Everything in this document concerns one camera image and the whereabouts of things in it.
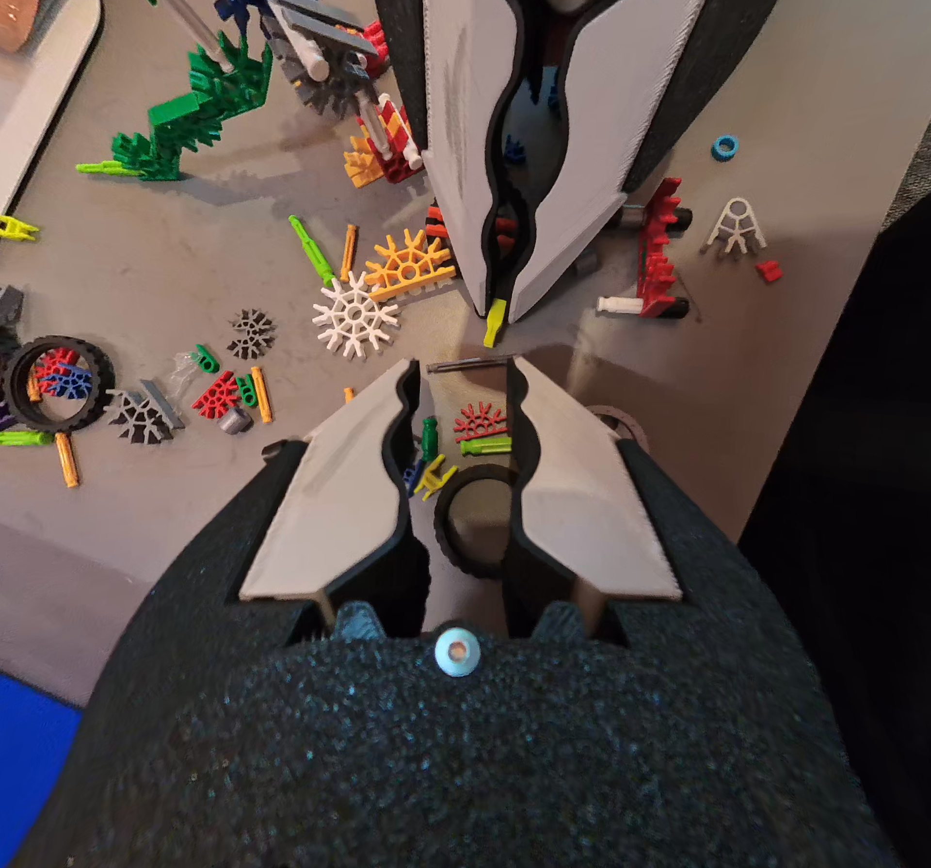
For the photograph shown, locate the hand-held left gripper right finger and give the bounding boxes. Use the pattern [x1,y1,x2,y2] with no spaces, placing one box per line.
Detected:
[505,357,683,603]

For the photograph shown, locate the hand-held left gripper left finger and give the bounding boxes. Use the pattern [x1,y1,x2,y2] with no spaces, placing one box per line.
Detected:
[239,359,430,622]

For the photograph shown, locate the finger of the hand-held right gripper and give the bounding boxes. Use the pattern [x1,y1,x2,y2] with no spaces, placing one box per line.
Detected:
[422,0,525,318]
[507,0,706,323]

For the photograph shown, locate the person's right hand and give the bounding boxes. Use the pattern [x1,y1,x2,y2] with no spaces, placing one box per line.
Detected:
[540,12,577,74]

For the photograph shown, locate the red yellow connector block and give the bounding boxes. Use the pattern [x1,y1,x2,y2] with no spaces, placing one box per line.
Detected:
[342,93,425,190]

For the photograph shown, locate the grey spoked wheel hub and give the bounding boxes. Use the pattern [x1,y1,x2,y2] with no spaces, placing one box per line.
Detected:
[585,404,649,451]

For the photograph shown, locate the yellow clip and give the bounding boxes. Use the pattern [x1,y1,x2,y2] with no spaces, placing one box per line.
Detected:
[414,454,460,502]

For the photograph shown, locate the black toy tyre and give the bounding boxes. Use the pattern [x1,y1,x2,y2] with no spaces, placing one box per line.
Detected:
[425,184,530,267]
[433,464,522,580]

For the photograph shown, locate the silver rod with black caps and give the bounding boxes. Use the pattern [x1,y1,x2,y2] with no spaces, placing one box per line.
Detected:
[617,203,694,230]

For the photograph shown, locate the red half-circle connector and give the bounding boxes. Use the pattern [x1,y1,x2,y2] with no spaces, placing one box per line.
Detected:
[454,402,509,444]

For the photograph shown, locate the grey panel assembly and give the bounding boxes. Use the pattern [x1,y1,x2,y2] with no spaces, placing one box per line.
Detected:
[260,0,391,117]

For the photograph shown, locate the red connector strip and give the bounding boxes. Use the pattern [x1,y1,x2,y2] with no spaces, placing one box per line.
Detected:
[636,176,685,318]

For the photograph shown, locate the small red connector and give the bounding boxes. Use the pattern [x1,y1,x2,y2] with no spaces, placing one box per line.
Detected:
[191,370,241,421]

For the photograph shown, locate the white fan connector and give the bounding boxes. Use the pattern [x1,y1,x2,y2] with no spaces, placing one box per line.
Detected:
[701,196,769,258]

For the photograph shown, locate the dark grey snowflake connector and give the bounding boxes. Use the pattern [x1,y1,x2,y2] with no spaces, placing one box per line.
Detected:
[226,308,278,360]

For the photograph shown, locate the white snowflake connector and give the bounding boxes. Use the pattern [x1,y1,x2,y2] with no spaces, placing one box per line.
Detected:
[312,271,401,361]

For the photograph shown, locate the white rod with black cap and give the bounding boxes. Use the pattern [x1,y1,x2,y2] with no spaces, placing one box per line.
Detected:
[595,295,691,321]

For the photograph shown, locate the grey connector with panel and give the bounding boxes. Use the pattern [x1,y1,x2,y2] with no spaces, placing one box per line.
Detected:
[103,378,187,446]

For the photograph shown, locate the yellow half-circle connector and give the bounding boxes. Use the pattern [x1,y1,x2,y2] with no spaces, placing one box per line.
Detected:
[363,228,457,302]

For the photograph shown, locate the large black knobby tyre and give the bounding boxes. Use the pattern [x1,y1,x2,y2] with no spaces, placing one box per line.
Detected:
[1,335,116,434]

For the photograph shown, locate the clear long rod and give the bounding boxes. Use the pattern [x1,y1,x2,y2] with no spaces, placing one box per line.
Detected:
[141,0,235,74]

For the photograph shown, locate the green connector structure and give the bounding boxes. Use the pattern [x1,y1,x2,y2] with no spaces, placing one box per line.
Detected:
[111,31,274,182]

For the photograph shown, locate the blue box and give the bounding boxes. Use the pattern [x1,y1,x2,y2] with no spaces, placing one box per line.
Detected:
[0,670,85,868]

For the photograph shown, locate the white tray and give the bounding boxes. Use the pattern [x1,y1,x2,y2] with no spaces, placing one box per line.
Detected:
[0,0,103,216]

